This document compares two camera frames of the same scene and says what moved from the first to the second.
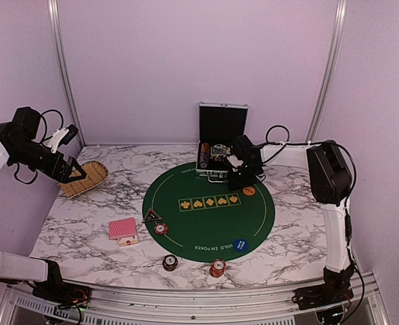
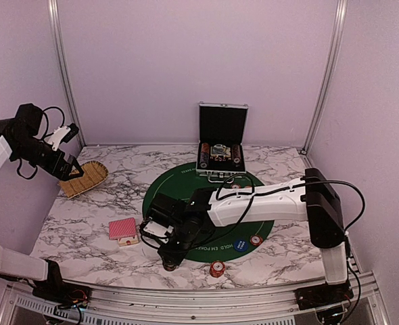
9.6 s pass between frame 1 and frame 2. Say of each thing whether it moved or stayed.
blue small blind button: stayed
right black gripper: moved
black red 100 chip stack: stayed
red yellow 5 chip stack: stayed
